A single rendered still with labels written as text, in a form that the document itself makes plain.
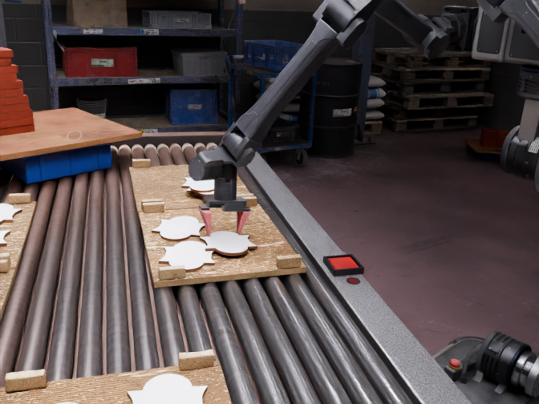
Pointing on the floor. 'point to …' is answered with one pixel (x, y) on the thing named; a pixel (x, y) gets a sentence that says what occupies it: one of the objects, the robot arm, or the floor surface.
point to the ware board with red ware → (488, 143)
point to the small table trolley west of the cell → (259, 98)
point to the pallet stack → (429, 88)
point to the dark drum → (332, 108)
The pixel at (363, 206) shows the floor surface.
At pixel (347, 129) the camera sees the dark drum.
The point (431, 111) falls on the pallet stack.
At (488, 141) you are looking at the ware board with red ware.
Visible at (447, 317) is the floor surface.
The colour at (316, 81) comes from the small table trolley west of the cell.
